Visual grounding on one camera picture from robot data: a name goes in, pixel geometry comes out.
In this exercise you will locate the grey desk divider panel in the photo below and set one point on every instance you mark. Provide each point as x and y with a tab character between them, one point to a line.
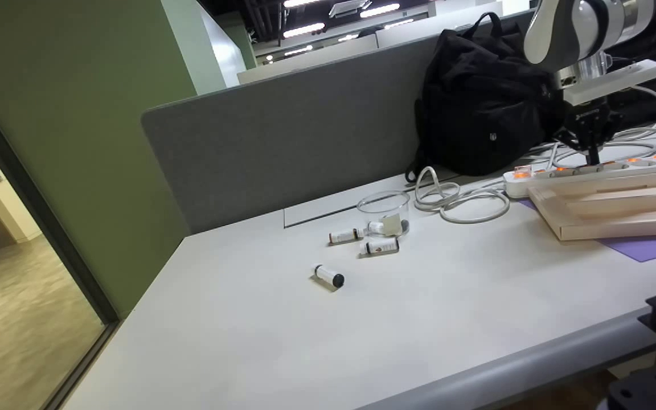
277	142

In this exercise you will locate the clear plastic container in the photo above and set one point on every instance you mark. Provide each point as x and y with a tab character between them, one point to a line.
385	205

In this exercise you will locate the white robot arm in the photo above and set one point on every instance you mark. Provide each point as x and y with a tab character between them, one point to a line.
569	40

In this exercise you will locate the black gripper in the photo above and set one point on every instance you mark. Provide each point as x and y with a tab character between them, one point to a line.
585	127

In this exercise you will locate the black backpack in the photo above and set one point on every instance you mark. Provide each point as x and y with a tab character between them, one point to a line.
481	103

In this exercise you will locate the white six-socket power strip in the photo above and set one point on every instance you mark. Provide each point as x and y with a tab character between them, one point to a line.
515	182

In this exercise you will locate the purple paper sheet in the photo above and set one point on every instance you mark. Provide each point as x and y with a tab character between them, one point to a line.
638	248

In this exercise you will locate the white marker with black cap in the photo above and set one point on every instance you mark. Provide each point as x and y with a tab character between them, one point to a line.
329	277

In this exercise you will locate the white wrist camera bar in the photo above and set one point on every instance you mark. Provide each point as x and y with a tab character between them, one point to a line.
610	83

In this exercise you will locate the light wooden tray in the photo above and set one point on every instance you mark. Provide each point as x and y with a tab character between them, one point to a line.
596	205

